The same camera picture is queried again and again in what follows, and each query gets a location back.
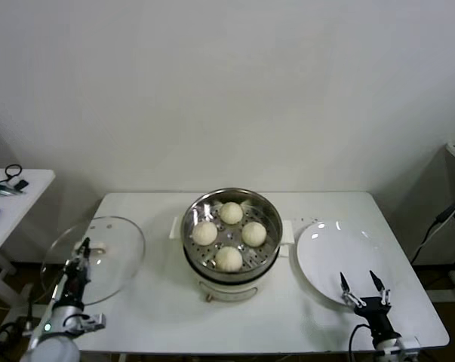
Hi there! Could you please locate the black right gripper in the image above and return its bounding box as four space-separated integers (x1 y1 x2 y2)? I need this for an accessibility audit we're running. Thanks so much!
339 269 397 341

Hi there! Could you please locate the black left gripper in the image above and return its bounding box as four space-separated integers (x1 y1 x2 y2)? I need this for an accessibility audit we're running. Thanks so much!
56 237 94 303

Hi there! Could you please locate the round glass pot lid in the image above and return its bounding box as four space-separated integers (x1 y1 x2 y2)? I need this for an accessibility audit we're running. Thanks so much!
40 215 146 306

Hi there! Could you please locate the white steamed baozi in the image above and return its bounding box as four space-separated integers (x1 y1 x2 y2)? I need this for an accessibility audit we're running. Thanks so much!
219 201 244 225
241 221 268 247
214 245 244 273
192 221 219 245

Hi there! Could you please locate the stainless steel steamer basket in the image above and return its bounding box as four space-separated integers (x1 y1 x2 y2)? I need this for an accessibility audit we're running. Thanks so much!
180 187 284 273

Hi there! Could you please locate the white round plate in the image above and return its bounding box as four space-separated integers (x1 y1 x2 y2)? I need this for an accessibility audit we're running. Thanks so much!
295 220 393 307

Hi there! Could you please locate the white side table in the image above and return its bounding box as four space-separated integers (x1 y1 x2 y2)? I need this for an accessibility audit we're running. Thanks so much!
0 168 57 314

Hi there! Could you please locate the black power adapter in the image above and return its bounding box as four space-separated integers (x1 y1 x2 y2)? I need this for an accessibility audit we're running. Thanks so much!
436 198 455 223

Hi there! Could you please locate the white electric cooking pot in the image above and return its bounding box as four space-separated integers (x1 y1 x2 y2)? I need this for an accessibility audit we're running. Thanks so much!
169 216 297 305

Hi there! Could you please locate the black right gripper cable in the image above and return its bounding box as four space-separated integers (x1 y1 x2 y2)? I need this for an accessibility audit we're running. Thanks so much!
347 323 372 362

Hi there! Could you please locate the black wall cable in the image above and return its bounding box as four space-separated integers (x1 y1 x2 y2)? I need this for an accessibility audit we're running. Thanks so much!
410 216 455 267

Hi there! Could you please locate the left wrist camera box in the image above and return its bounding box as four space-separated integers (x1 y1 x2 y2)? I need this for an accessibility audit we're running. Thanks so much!
63 312 107 335

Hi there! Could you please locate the white wall cable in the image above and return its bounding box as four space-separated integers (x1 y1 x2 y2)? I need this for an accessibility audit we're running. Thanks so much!
415 198 455 250

